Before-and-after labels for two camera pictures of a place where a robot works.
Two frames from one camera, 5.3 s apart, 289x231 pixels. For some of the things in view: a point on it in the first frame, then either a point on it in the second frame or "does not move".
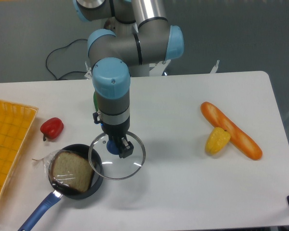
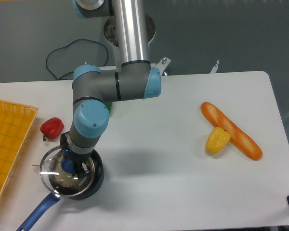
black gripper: (116, 131) -> (77, 159)
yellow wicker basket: (10, 125) does not move
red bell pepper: (52, 128) does not move
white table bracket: (214, 70) does not move
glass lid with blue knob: (104, 158) -> (56, 171)
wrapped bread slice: (73, 170) does not move
